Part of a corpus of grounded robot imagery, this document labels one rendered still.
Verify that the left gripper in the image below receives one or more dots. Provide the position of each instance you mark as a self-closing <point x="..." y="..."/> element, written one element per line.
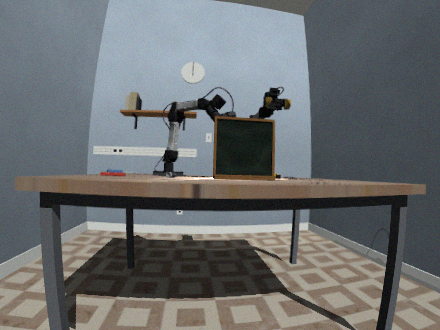
<point x="276" y="104"/>

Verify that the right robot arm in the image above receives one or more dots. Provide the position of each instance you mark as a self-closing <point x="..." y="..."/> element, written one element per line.
<point x="175" y="119"/>

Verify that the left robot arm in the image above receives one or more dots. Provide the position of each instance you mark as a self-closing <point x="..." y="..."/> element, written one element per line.
<point x="263" y="113"/>

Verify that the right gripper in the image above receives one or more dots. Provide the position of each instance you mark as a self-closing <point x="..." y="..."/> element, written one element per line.
<point x="217" y="114"/>

